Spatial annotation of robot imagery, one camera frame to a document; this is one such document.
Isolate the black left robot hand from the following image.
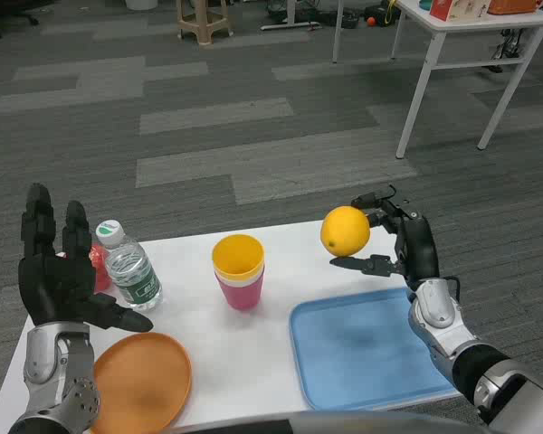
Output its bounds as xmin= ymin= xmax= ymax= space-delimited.
xmin=17 ymin=183 xmax=155 ymax=333

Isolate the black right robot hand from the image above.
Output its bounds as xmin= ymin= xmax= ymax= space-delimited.
xmin=329 ymin=184 xmax=441 ymax=292

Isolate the yellow lemon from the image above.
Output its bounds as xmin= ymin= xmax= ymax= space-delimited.
xmin=319 ymin=205 xmax=372 ymax=258

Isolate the blue rectangle plate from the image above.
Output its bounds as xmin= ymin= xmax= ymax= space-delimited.
xmin=289 ymin=286 xmax=463 ymax=410

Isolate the orange round plate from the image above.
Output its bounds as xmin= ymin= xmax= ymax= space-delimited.
xmin=90 ymin=332 xmax=194 ymax=434

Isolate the red round object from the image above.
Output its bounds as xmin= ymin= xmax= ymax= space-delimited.
xmin=59 ymin=243 xmax=113 ymax=294

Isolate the clear water bottle green label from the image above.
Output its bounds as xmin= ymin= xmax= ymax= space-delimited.
xmin=95 ymin=219 xmax=164 ymax=312

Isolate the white cup between stacked cups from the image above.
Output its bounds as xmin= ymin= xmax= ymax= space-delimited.
xmin=214 ymin=267 xmax=265 ymax=287

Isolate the yellow plastic cup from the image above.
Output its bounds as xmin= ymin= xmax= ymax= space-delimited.
xmin=211 ymin=233 xmax=266 ymax=279

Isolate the pink plastic cup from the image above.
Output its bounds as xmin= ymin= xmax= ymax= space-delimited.
xmin=214 ymin=265 xmax=265 ymax=311

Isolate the silver robot chest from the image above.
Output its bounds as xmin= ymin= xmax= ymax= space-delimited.
xmin=162 ymin=410 xmax=494 ymax=434

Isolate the red and white box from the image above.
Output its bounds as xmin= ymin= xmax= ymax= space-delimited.
xmin=429 ymin=0 xmax=491 ymax=22

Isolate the orange basket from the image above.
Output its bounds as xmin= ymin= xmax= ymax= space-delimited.
xmin=485 ymin=0 xmax=538 ymax=15

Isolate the black office chair base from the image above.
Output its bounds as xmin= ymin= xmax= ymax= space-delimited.
xmin=0 ymin=0 xmax=41 ymax=40

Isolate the beige plastic stool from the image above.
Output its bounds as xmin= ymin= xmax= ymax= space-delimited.
xmin=176 ymin=0 xmax=233 ymax=45

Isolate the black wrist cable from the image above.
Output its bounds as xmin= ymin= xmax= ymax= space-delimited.
xmin=442 ymin=276 xmax=462 ymax=300

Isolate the white metal-frame table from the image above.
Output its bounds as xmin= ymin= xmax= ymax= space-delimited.
xmin=331 ymin=0 xmax=543 ymax=160

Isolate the white desk leg frame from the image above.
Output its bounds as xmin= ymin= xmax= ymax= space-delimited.
xmin=260 ymin=0 xmax=323 ymax=32

